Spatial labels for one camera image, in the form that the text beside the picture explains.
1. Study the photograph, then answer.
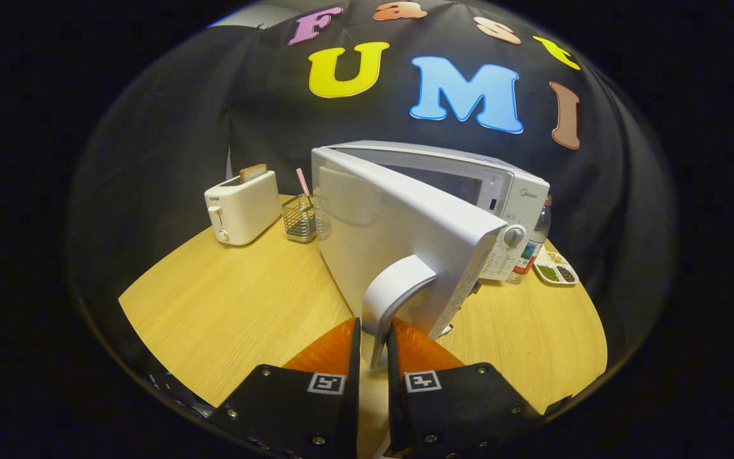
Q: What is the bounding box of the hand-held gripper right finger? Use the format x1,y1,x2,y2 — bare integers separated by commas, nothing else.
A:
385,319,543,459

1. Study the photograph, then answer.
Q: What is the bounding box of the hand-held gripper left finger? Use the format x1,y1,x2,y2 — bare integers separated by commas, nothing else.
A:
205,317,363,459

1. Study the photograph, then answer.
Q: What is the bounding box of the white microwave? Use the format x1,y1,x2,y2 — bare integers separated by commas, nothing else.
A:
311,140,551,370

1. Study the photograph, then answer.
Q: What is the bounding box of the white divided spice dish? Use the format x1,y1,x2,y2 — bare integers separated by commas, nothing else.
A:
533,249,579,286

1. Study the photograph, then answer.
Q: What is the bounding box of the clear bottle with red label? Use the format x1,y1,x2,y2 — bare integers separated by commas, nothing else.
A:
507,196,552,284

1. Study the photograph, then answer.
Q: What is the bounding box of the white toaster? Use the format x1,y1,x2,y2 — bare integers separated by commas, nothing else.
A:
205,169,283,247

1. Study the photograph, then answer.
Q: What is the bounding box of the black backdrop cloth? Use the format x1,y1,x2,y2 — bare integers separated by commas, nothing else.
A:
68,0,677,383

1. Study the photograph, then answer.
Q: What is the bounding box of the wire mesh utensil holder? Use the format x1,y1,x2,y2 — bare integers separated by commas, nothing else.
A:
282,194,318,244

